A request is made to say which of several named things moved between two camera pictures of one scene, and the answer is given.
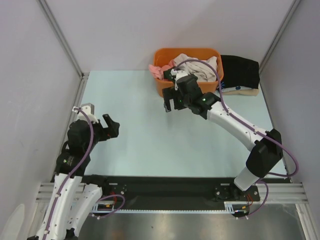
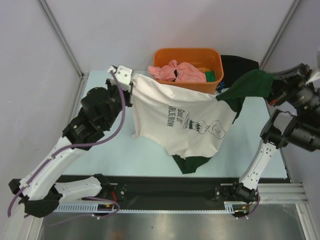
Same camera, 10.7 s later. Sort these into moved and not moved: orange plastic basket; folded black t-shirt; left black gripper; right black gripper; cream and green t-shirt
Moved: left black gripper; cream and green t-shirt; right black gripper
Not moved: orange plastic basket; folded black t-shirt
